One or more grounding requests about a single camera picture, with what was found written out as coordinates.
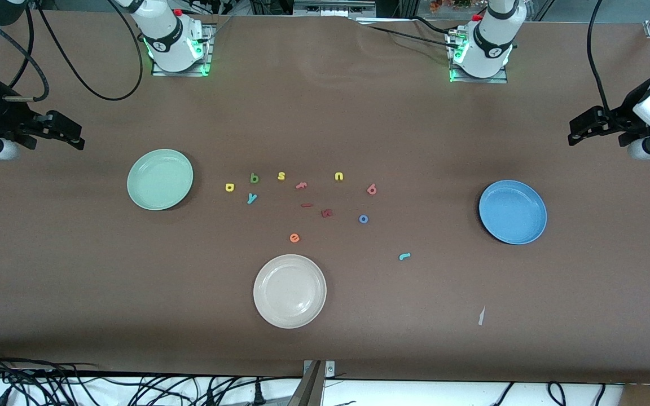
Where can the teal foam letter y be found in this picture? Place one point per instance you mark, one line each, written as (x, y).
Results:
(251, 198)

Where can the salmon foam letter b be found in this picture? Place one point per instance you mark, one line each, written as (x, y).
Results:
(372, 190)

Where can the black power plug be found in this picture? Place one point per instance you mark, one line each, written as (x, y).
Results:
(258, 393)

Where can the metal clamp bracket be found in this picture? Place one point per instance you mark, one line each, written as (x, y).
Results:
(311, 389)

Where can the blue plate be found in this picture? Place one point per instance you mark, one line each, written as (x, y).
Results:
(512, 212)

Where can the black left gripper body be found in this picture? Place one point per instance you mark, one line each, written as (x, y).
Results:
(622, 117)

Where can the white tape scrap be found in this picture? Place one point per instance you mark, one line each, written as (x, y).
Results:
(481, 317)

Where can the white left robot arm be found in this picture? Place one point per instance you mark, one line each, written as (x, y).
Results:
(488, 45)

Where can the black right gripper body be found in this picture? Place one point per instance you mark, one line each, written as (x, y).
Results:
(2, 115)

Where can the white plate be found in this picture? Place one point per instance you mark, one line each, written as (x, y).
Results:
(290, 291)

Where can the dark red foam letter k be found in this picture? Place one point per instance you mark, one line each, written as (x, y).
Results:
(326, 213)

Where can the brown paper table cover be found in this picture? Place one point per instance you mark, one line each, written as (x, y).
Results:
(415, 141)

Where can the orange foam letter e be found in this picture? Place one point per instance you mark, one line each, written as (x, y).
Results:
(294, 238)

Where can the light green plate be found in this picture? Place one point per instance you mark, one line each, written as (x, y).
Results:
(160, 179)

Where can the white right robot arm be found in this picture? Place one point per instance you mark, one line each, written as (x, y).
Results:
(170, 39)

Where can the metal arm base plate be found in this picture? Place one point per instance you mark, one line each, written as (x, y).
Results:
(477, 79)
(181, 73)

